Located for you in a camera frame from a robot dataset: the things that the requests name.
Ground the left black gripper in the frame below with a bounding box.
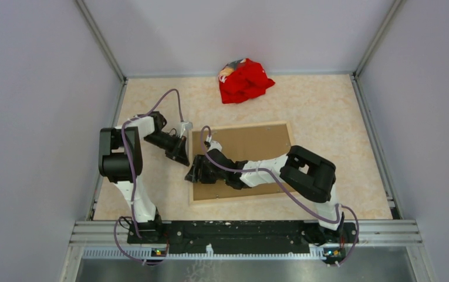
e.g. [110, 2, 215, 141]
[144, 132, 190, 166]

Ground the brown frame backing board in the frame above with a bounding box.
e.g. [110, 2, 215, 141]
[192, 124, 292, 201]

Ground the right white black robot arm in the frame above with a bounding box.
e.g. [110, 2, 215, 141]
[184, 145, 359, 246]

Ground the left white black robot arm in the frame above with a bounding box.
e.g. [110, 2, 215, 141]
[98, 111, 193, 243]

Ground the crumpled red cloth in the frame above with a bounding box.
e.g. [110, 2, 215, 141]
[217, 58, 275, 104]

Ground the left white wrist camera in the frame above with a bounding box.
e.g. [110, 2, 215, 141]
[177, 122, 193, 138]

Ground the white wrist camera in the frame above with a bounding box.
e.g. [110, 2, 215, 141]
[177, 122, 193, 138]
[204, 140, 222, 152]

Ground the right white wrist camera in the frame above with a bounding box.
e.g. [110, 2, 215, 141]
[204, 140, 222, 152]

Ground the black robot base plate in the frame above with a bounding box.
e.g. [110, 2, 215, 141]
[127, 220, 357, 254]

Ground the aluminium rail with cable duct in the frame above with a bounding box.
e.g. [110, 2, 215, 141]
[60, 220, 436, 281]

